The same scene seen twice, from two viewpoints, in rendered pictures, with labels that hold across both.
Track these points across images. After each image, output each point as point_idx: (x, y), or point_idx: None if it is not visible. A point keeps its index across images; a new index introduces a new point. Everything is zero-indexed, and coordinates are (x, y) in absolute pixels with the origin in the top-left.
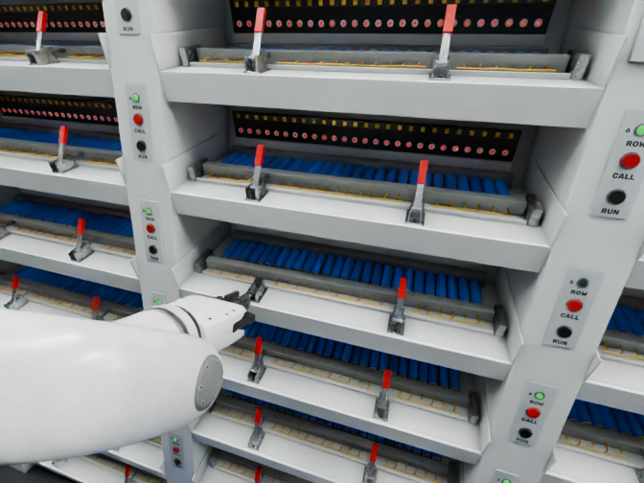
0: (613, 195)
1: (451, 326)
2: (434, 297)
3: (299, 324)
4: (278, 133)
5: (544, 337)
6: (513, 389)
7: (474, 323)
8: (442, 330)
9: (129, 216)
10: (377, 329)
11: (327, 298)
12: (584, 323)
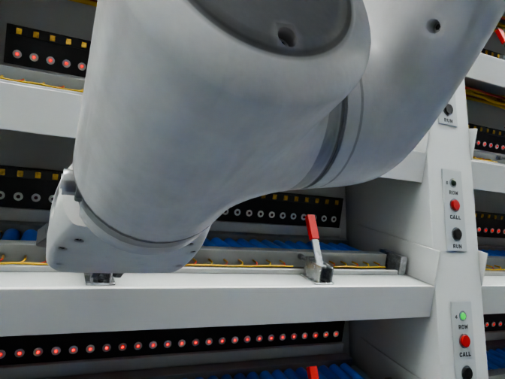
0: (447, 107)
1: (362, 273)
2: (330, 250)
3: (193, 308)
4: (85, 67)
5: (447, 244)
6: (443, 318)
7: (378, 266)
8: (358, 277)
9: None
10: (303, 284)
11: (216, 268)
12: (464, 222)
